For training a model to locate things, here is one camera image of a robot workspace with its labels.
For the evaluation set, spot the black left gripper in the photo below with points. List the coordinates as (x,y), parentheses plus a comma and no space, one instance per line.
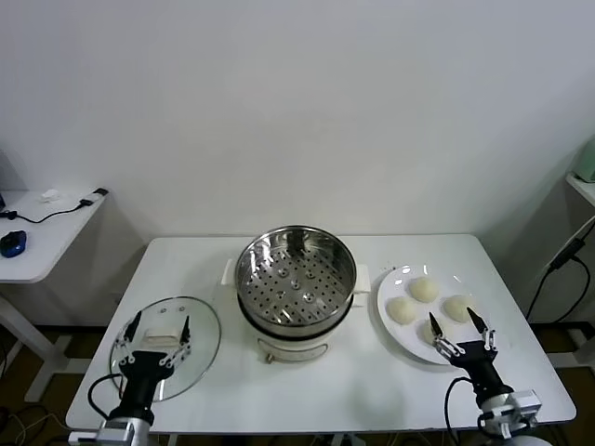
(141,371)

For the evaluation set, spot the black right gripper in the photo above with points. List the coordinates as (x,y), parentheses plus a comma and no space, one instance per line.
(481,364)

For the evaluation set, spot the white steamed baozi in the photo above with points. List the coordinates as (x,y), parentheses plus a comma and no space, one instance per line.
(456,306)
(402,310)
(424,289)
(447,326)

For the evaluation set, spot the perforated steel steamer basket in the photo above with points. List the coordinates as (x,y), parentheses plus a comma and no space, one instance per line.
(321,297)

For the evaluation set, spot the round white plate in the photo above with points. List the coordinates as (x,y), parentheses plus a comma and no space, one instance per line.
(395,284)

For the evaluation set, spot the white electric cooker base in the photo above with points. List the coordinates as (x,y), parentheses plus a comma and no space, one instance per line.
(288,346)

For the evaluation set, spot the white side table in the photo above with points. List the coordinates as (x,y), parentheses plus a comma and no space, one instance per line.
(46,241)

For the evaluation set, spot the blue computer mouse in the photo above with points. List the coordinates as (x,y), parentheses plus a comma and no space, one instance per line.
(13,244)

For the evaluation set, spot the crumpled white tissue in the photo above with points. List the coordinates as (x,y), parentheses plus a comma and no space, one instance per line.
(50,195)

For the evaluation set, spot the pale green box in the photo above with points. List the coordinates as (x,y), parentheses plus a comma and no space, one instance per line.
(586,162)

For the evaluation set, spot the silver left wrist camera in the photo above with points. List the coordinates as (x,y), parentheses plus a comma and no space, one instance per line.
(93,437)

